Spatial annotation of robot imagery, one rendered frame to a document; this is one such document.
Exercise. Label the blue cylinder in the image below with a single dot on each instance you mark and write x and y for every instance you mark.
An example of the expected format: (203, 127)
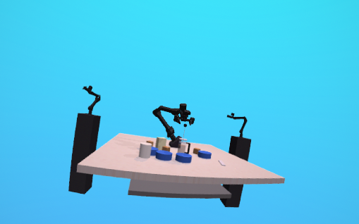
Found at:
(153, 151)
(183, 158)
(163, 155)
(204, 154)

